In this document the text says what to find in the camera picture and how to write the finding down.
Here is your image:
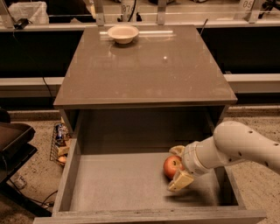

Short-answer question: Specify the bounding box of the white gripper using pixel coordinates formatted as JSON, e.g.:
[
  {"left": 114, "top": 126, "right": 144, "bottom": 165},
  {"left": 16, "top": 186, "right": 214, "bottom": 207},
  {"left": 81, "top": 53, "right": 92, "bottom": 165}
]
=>
[{"left": 167, "top": 142, "right": 208, "bottom": 192}]

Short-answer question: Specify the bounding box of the red apple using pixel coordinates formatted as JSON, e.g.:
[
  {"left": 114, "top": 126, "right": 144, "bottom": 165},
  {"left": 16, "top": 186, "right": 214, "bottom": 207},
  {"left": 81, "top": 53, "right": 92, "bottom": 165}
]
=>
[{"left": 163, "top": 156, "right": 184, "bottom": 179}]

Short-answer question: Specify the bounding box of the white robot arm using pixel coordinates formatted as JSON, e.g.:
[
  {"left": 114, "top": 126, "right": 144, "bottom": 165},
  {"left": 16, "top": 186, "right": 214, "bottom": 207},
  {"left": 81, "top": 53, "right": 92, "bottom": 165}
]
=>
[{"left": 168, "top": 121, "right": 280, "bottom": 192}]

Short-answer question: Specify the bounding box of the grey cabinet with counter top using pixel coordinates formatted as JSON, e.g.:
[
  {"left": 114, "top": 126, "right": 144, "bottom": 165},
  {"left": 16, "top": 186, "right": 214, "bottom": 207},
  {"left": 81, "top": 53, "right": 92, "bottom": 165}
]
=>
[{"left": 54, "top": 25, "right": 237, "bottom": 155}]

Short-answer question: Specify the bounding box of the open grey top drawer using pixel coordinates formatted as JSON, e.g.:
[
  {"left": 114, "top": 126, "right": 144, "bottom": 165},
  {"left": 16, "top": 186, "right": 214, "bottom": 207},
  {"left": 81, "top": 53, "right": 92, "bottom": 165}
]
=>
[{"left": 33, "top": 135, "right": 266, "bottom": 224}]

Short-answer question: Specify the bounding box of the white bowl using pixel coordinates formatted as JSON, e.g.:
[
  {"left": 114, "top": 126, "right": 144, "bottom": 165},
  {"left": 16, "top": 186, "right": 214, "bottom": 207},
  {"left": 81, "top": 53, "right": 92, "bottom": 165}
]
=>
[{"left": 108, "top": 25, "right": 139, "bottom": 45}]

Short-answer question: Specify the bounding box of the dark chair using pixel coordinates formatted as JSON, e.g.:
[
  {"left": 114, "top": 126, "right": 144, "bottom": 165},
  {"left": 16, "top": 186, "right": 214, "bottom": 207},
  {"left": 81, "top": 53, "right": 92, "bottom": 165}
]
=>
[{"left": 0, "top": 108, "right": 52, "bottom": 217}]

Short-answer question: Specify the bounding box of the white cloth bag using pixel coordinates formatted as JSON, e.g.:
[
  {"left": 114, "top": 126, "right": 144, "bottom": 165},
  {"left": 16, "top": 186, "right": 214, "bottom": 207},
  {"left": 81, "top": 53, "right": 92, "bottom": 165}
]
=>
[{"left": 8, "top": 1, "right": 49, "bottom": 24}]

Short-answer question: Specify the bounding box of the black power adapter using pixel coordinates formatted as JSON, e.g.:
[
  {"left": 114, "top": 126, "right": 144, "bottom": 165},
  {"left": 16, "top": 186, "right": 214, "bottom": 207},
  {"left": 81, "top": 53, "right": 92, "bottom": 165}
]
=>
[{"left": 14, "top": 18, "right": 29, "bottom": 30}]

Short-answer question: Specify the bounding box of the wire basket with items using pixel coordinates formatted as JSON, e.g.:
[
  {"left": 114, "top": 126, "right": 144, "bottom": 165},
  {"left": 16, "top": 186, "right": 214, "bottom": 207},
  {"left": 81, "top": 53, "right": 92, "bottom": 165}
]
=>
[{"left": 50, "top": 122, "right": 71, "bottom": 167}]

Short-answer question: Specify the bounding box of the black floor cable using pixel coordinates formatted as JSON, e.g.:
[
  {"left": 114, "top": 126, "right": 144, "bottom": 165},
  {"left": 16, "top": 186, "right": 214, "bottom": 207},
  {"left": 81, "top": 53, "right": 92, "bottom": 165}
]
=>
[{"left": 8, "top": 178, "right": 59, "bottom": 208}]

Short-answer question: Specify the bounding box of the metal railing frame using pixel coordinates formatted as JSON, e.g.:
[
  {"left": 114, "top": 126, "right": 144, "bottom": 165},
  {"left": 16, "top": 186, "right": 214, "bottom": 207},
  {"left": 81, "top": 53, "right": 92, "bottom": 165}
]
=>
[{"left": 0, "top": 0, "right": 280, "bottom": 30}]

